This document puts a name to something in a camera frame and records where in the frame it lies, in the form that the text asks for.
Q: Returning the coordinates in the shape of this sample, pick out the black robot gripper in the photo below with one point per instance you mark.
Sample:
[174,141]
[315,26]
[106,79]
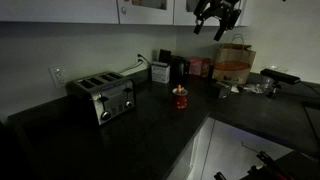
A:
[223,10]

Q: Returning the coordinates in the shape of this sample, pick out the maroon mug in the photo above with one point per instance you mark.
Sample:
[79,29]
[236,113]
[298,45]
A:
[180,98]

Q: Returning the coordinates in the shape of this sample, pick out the pink box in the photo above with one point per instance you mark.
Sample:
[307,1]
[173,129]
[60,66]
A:
[199,66]

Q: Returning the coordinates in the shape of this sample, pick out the brown paper bag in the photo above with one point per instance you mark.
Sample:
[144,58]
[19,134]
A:
[233,61]

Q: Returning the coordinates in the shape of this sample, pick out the black appliance on counter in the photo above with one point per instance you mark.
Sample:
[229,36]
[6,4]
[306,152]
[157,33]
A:
[179,66]

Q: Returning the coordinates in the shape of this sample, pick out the white napkin box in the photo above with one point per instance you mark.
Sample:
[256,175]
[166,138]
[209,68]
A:
[160,72]

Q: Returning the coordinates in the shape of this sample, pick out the clear plastic container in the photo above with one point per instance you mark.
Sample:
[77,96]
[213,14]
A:
[259,84]

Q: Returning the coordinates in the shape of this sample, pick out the upper white cabinets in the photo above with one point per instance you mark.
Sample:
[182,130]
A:
[123,12]

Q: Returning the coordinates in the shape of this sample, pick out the silver four-slot toaster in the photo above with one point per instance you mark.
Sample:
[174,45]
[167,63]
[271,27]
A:
[106,94]

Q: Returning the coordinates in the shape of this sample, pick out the black camera on stand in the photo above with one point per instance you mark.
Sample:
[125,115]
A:
[278,77]

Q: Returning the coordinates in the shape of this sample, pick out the white wall outlet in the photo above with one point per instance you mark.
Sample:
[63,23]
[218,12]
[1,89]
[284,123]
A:
[58,76]

